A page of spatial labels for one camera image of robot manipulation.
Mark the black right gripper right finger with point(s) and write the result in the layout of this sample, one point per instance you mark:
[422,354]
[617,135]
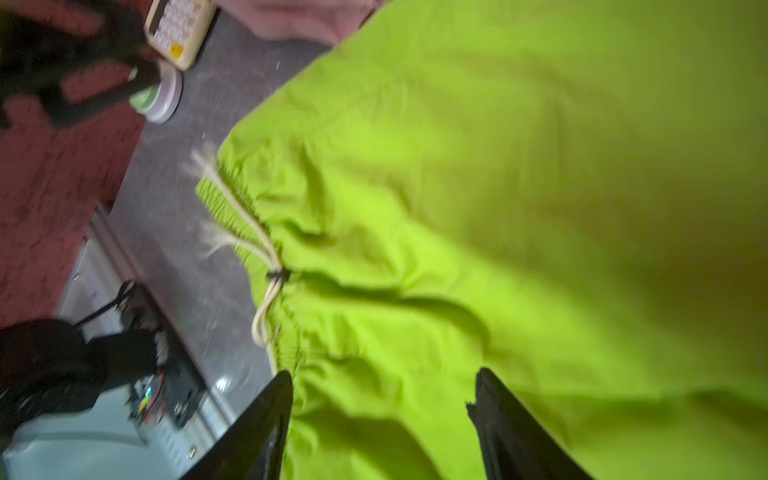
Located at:
[514,446]

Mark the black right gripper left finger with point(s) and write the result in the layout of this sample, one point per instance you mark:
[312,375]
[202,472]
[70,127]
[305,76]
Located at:
[253,447]

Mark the lime green shorts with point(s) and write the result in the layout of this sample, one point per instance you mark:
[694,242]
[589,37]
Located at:
[572,194]

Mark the pink shorts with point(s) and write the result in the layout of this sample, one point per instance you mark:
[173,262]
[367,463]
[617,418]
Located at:
[327,22]

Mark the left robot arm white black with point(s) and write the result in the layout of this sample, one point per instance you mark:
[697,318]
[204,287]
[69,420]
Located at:
[36,57]

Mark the cream yellow calculator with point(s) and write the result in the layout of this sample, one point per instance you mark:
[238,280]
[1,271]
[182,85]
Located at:
[177,29]

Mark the aluminium front rail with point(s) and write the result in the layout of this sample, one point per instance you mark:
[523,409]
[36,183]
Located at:
[89,301]

